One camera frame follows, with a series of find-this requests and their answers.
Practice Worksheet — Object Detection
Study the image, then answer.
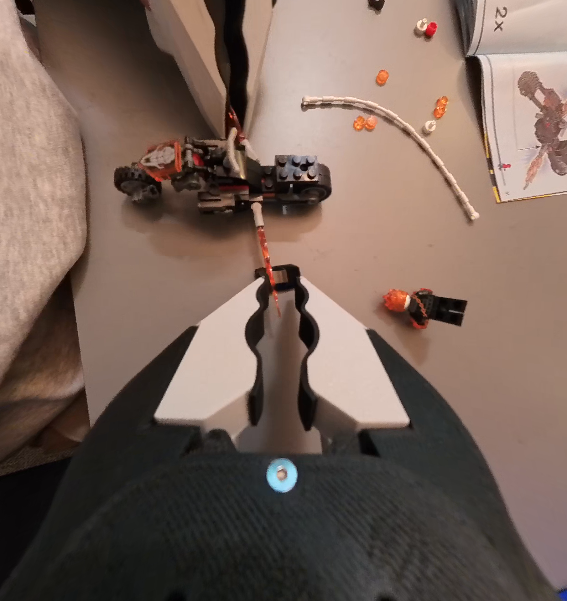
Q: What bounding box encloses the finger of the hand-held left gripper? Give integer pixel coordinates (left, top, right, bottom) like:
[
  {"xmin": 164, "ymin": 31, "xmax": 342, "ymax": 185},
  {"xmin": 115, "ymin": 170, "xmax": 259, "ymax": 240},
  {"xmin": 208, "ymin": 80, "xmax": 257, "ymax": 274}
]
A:
[
  {"xmin": 231, "ymin": 0, "xmax": 274, "ymax": 137},
  {"xmin": 145, "ymin": 0, "xmax": 231, "ymax": 139}
]

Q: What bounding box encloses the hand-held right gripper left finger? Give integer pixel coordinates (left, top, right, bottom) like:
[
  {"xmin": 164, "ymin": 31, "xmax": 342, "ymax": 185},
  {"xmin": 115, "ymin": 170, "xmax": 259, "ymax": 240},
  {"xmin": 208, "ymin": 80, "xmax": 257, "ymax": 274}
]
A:
[{"xmin": 154, "ymin": 277, "xmax": 271, "ymax": 449}]

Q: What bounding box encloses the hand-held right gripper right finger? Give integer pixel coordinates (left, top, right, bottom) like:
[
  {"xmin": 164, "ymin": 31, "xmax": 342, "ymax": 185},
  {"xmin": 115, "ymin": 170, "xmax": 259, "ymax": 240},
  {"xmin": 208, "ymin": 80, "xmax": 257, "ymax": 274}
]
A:
[{"xmin": 295, "ymin": 276, "xmax": 411, "ymax": 449}]

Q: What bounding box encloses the black lego motorcycle model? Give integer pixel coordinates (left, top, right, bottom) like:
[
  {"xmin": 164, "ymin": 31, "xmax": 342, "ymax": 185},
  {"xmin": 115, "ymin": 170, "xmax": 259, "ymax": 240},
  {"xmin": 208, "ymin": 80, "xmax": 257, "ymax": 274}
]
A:
[{"xmin": 113, "ymin": 134, "xmax": 333, "ymax": 216}]

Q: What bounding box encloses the black and orange lego assembly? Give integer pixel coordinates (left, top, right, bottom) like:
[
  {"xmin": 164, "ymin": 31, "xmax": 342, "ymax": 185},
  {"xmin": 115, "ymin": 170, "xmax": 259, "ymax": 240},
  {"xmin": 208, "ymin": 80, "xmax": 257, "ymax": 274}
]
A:
[{"xmin": 383, "ymin": 287, "xmax": 468, "ymax": 329}]

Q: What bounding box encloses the lego instruction booklet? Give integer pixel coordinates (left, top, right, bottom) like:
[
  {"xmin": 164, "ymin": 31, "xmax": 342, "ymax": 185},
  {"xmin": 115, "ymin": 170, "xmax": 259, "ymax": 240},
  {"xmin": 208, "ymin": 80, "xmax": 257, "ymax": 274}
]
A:
[{"xmin": 455, "ymin": 0, "xmax": 567, "ymax": 203}]

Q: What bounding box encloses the grey zip hoodie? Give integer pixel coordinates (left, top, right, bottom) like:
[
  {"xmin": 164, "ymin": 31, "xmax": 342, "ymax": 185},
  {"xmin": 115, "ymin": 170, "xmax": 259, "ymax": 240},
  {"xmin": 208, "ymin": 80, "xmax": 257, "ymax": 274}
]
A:
[{"xmin": 0, "ymin": 0, "xmax": 91, "ymax": 480}]

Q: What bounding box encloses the white lego chain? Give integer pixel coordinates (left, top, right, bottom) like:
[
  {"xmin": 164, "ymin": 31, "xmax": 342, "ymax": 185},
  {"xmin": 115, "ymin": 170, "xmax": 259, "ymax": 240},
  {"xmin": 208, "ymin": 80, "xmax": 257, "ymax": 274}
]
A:
[{"xmin": 302, "ymin": 95, "xmax": 481, "ymax": 221}]

